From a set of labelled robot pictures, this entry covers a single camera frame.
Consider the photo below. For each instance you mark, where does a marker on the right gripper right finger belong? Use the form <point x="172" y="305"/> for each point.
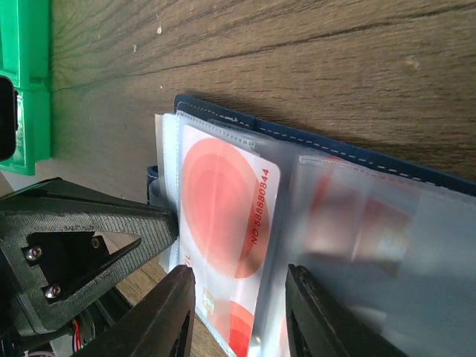
<point x="318" y="325"/>

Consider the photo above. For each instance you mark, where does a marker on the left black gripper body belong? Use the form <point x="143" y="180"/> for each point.
<point x="92" y="322"/>

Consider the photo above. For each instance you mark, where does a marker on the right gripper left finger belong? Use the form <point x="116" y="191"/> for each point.
<point x="159" y="325"/>

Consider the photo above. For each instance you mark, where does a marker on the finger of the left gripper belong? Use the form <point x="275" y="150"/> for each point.
<point x="63" y="246"/>

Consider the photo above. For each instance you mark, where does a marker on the red circle card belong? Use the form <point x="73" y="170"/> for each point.
<point x="227" y="201"/>

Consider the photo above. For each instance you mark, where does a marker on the blue card holder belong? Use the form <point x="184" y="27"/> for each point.
<point x="391" y="240"/>

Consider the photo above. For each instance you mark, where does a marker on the green bin lower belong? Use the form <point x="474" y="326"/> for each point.
<point x="33" y="136"/>

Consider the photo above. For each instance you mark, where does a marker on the green bin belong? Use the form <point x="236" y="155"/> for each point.
<point x="25" y="40"/>
<point x="33" y="136"/>

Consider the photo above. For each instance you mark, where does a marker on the green bin upper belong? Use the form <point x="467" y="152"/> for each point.
<point x="25" y="40"/>

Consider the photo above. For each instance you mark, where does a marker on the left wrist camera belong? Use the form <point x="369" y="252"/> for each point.
<point x="8" y="118"/>

